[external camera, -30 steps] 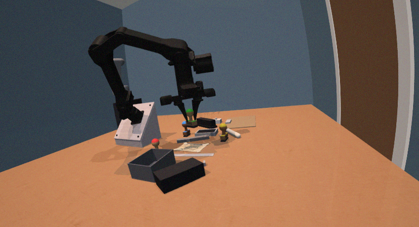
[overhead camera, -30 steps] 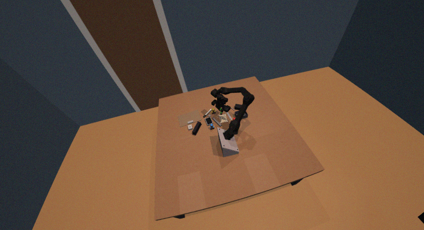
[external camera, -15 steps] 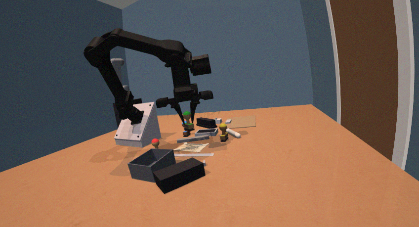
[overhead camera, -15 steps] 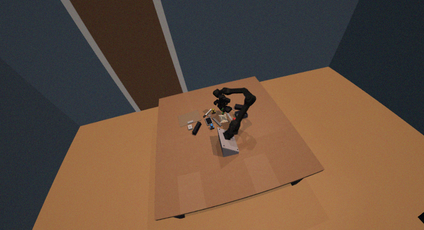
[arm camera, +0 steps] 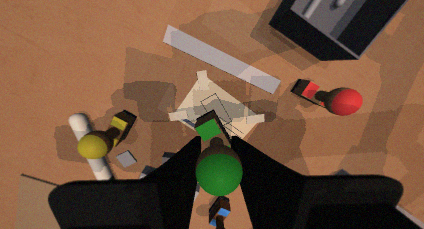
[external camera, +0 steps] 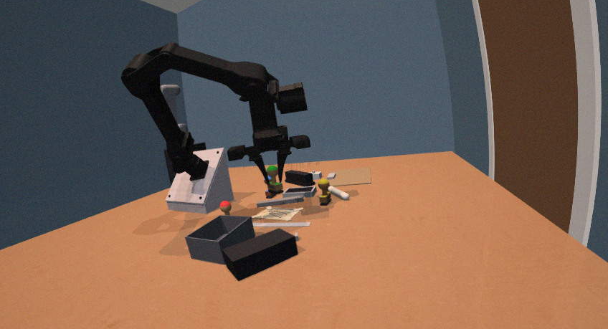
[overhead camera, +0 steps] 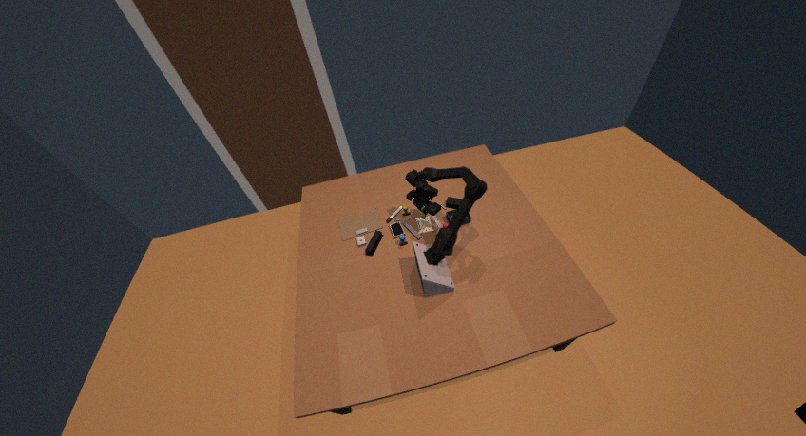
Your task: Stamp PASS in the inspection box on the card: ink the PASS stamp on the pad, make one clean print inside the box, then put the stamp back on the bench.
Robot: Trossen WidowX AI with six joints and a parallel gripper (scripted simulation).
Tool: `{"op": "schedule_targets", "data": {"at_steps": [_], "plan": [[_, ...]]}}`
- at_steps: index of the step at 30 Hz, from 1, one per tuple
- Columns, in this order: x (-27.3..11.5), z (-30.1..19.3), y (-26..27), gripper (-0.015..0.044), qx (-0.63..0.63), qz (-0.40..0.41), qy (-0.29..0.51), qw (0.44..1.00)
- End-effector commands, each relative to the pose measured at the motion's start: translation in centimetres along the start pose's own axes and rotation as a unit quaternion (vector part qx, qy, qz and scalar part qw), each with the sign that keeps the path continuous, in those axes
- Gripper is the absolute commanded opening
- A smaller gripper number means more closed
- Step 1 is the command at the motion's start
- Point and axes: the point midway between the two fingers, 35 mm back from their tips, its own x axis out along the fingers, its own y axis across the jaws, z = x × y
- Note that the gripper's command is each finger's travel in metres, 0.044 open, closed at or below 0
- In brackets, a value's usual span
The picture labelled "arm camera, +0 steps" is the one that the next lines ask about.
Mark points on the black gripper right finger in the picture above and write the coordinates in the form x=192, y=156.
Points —
x=278, y=197

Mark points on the cream inspection card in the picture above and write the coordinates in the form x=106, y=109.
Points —
x=205, y=96

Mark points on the white cylinder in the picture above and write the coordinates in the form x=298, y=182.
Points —
x=80, y=125

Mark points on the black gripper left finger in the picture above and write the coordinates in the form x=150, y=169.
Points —
x=163, y=199

